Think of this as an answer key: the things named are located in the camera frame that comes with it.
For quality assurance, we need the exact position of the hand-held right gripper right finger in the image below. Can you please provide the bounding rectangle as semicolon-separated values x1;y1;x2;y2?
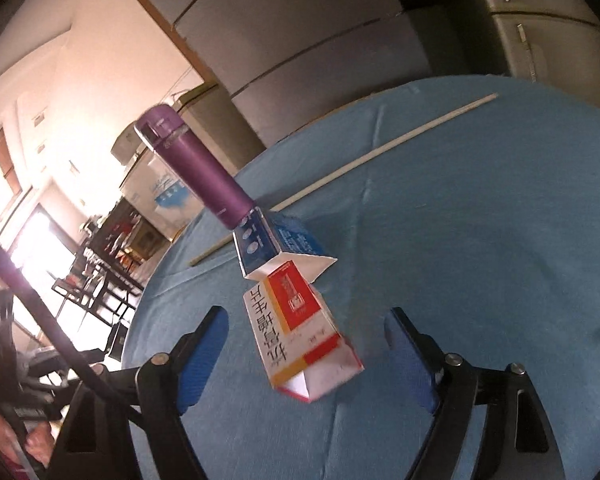
384;306;566;480

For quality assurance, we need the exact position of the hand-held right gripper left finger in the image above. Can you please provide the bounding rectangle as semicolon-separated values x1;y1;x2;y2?
55;305;230;480

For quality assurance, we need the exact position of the white orange medicine box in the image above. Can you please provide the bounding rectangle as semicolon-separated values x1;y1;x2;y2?
242;265;365;403

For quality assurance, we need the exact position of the person's left hand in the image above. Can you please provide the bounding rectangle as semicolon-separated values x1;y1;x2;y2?
24;420;57;467

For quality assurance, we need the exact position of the dark wooden chair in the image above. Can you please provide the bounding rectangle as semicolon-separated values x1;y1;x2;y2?
52;252;143;332

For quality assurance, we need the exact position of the glass balcony door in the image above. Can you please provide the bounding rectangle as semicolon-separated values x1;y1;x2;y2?
5;202;83;311

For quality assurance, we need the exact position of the blue tablecloth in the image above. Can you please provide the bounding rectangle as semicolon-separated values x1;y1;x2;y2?
121;75;600;480

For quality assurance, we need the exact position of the blue medicine box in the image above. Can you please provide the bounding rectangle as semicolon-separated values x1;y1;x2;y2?
232;207;338;281

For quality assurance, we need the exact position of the dark wooden table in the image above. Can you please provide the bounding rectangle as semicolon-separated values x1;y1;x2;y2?
87;197;153;263

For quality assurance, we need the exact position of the white chest freezer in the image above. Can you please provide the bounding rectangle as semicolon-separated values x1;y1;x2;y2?
119;82;236;243

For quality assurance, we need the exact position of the purple thermos bottle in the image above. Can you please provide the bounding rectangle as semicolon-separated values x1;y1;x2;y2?
134;104;256;231

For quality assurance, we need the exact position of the thin wooden stick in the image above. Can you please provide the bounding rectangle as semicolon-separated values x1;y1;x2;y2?
189;92;499;267

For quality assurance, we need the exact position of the white rice cooker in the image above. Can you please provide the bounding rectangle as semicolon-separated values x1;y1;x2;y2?
111;122;148;163

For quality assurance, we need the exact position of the grey refrigerator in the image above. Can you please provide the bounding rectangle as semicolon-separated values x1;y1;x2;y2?
172;0;481;147

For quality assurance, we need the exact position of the grey cabinet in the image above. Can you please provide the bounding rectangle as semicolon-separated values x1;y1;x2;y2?
462;0;600;123

